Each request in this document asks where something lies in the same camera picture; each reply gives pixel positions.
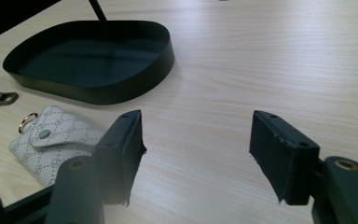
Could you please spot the white patterned key pouch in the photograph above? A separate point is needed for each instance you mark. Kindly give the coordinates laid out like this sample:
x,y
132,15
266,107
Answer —
x,y
49,143

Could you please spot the black metal stand rod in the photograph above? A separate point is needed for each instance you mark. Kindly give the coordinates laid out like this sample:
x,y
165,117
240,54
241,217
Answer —
x,y
98,10

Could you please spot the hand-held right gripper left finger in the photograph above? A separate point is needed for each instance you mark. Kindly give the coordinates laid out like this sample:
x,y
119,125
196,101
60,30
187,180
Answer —
x,y
122,155

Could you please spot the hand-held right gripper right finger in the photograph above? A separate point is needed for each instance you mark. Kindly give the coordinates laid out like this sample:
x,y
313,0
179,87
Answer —
x,y
281,155

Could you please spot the black oval tray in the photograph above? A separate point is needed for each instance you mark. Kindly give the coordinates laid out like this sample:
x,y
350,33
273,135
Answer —
x,y
99,62

